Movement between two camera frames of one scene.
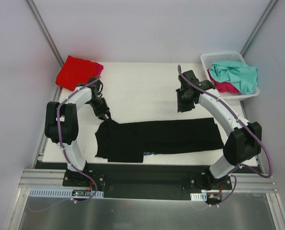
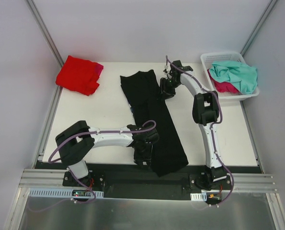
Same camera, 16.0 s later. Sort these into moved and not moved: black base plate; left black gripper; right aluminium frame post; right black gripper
Moved: right black gripper; left black gripper
Not moved: right aluminium frame post; black base plate
